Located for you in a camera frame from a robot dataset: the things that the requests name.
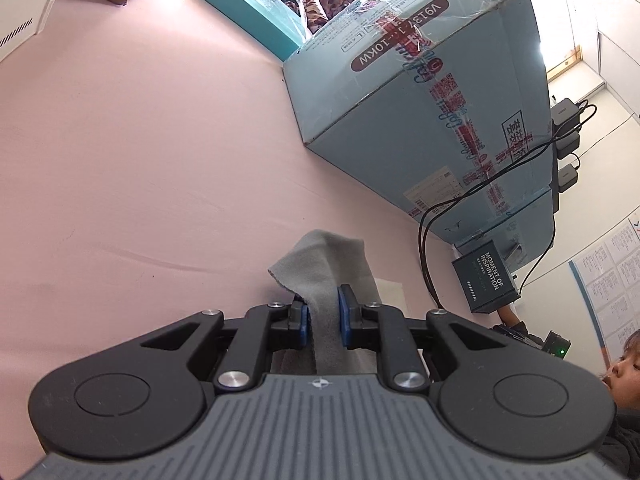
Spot black cable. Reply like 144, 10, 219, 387
418, 103, 598, 310

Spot teal flat box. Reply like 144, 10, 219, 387
204, 0, 311, 61

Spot person in black jacket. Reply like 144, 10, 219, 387
598, 330, 640, 479

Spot grey cloth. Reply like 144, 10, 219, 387
269, 230, 380, 376

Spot black power adapters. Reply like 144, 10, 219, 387
551, 98, 580, 197

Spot small black box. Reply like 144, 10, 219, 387
452, 240, 520, 314

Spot light blue cardboard box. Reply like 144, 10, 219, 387
283, 0, 555, 270

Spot wall poster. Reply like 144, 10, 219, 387
568, 212, 640, 364

